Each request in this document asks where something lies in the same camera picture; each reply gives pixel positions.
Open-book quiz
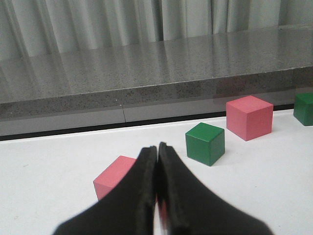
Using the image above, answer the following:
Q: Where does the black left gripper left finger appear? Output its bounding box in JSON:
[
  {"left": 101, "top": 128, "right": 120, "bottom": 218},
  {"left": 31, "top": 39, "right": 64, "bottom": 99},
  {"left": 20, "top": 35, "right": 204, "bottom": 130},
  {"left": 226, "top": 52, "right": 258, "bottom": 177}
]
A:
[{"left": 54, "top": 146, "right": 157, "bottom": 235}]

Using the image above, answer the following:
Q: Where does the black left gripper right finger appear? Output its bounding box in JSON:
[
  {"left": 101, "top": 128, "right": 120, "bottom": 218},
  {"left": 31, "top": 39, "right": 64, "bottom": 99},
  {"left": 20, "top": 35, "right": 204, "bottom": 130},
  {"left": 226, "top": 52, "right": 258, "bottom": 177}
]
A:
[{"left": 156, "top": 142, "right": 272, "bottom": 235}]

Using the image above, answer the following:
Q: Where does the small pink wooden cube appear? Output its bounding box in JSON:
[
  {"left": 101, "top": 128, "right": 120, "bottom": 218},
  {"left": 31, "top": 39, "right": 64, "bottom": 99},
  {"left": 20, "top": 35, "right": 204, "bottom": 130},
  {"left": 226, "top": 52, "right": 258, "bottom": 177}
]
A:
[{"left": 93, "top": 155, "right": 169, "bottom": 230}]

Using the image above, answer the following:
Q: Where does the green wooden cube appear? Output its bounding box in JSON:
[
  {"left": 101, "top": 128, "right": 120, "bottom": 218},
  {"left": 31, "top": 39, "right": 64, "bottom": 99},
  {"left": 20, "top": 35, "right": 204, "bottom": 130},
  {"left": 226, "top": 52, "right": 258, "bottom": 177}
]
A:
[
  {"left": 293, "top": 93, "right": 313, "bottom": 126},
  {"left": 185, "top": 122, "right": 225, "bottom": 166}
]

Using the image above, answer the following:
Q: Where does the grey stone ledge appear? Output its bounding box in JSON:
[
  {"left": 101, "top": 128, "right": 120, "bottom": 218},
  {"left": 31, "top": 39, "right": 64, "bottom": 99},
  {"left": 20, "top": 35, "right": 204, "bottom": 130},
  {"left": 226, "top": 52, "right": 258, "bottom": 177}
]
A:
[{"left": 0, "top": 24, "right": 313, "bottom": 138}]

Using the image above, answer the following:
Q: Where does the grey curtain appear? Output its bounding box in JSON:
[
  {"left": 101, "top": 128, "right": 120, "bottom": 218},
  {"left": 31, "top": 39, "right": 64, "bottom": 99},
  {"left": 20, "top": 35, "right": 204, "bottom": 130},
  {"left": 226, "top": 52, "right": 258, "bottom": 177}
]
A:
[{"left": 0, "top": 0, "right": 313, "bottom": 60}]

